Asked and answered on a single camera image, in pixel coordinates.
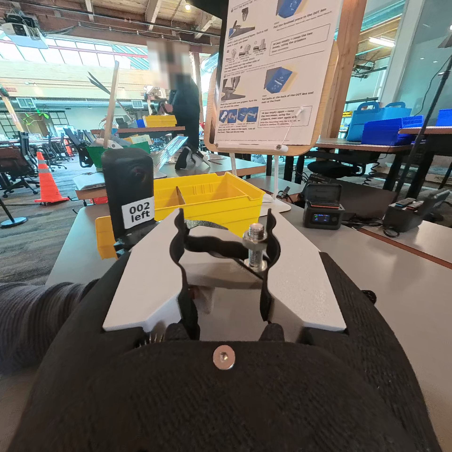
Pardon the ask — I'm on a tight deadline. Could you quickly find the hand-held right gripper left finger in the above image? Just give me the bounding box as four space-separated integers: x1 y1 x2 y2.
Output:
102 208 200 340

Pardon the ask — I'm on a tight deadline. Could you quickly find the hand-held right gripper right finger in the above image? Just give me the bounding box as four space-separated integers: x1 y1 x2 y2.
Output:
259 208 347 342

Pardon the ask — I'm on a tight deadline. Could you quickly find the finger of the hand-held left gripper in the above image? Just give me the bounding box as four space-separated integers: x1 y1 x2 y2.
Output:
169 231 263 287
184 219 230 231

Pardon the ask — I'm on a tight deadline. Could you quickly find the yellow divided plastic bin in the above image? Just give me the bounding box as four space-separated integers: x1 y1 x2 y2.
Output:
152 172 265 238

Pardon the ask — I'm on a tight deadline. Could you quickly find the silver bolt with nut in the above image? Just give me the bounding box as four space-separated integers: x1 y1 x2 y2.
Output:
242 224 270 273

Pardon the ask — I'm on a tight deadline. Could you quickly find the person's left forearm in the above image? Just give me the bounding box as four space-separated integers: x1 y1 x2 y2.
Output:
0 279 100 376

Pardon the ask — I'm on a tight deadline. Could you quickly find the green plastic bin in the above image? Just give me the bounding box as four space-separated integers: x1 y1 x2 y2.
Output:
86 136 151 169

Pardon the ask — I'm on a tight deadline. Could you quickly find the clear tilted sign holder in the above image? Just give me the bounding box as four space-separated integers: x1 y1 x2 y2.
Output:
155 136 189 167

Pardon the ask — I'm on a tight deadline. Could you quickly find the grey desk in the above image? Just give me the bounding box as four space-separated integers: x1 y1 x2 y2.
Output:
152 153 266 181

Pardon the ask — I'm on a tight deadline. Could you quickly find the black white handheld device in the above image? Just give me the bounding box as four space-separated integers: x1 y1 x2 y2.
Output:
174 146 212 172

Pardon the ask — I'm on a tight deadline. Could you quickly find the white sign stand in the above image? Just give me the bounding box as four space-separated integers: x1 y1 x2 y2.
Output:
230 143 293 213

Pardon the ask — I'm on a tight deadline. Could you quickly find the small yellow bin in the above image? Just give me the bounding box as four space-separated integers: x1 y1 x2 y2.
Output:
143 115 177 128

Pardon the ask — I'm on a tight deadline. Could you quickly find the black charging case with display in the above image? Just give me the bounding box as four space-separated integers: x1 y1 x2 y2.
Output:
303 183 345 229

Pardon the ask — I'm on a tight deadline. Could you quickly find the orange traffic cone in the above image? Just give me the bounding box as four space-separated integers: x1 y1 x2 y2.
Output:
34 152 70 204

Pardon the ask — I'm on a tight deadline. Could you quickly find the thin wooden board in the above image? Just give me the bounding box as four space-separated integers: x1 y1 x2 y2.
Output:
103 60 120 149

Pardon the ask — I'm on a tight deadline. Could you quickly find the wooden sign board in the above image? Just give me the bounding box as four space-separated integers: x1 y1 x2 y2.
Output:
204 0 340 157

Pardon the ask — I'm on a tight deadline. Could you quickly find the row of black office chairs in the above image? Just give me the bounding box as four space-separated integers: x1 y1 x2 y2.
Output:
0 129 90 199

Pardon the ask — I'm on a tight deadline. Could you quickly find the black stanchion base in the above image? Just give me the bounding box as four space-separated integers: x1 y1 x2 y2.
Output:
0 198 29 229

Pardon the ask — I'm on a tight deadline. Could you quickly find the black office chair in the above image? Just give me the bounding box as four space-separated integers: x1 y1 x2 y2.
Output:
307 160 368 181

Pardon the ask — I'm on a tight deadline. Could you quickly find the black battery charger dock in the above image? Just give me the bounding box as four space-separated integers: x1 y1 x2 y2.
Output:
383 188 451 232

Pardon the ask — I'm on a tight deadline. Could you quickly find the long wooden desk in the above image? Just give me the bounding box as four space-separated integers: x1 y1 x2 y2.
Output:
312 125 452 200

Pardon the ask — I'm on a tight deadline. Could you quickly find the paper instruction sheet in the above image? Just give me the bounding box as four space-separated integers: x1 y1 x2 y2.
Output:
215 0 344 146

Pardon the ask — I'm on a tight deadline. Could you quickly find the ceiling air unit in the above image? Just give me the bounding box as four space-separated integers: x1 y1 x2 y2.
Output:
2 13 49 49

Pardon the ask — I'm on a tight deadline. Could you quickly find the black light stand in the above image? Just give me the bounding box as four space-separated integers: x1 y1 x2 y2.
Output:
404 35 452 199

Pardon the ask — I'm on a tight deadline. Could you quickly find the black cable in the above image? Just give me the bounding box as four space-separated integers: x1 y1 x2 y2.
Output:
343 218 401 238

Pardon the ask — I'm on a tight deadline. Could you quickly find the blue handled tote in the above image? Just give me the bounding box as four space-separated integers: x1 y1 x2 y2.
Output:
346 101 412 142

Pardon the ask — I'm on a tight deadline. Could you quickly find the wooden post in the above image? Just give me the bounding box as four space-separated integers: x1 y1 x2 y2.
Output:
327 0 368 139

